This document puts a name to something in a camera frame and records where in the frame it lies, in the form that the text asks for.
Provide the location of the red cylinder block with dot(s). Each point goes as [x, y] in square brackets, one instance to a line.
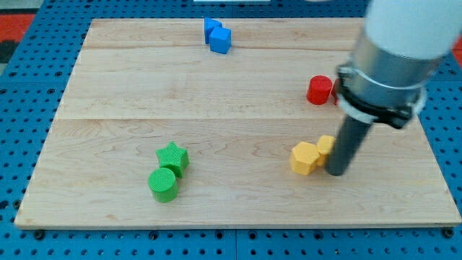
[319, 90]

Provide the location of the yellow heart block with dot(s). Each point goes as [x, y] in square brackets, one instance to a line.
[324, 146]

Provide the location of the green cylinder block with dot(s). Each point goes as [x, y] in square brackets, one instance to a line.
[163, 185]

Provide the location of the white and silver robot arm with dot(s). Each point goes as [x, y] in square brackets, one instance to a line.
[401, 45]

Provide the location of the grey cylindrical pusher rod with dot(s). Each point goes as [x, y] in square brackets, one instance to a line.
[348, 140]

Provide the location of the wooden board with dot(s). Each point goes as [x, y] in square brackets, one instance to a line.
[139, 84]

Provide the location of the blue block behind cube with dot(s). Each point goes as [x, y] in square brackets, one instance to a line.
[209, 25]

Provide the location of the red block behind arm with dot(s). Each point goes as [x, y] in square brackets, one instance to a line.
[334, 92]

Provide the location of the green star block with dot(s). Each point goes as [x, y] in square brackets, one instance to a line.
[174, 158]

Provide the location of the yellow hexagon block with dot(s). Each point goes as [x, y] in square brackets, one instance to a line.
[303, 158]

